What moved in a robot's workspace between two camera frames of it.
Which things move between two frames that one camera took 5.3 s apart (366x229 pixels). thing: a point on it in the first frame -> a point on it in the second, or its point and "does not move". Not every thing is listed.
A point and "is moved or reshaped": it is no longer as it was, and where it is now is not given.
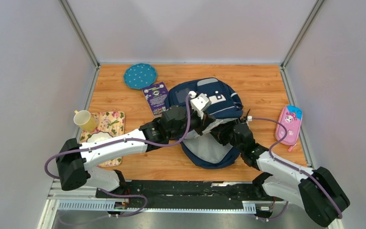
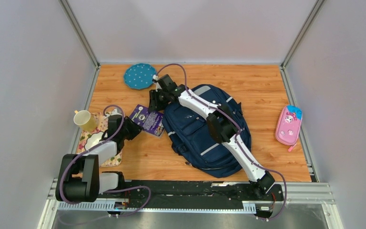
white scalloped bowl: (98, 136) does not move
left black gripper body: (197, 123) -> (130, 130)
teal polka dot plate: (140, 76) does not move
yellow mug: (84, 119) does not move
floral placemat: (112, 122) does not move
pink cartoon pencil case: (291, 116) does not move
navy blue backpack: (215, 102) is moved or reshaped
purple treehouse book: (156, 94) is moved or reshaped
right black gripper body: (225, 135) -> (159, 99)
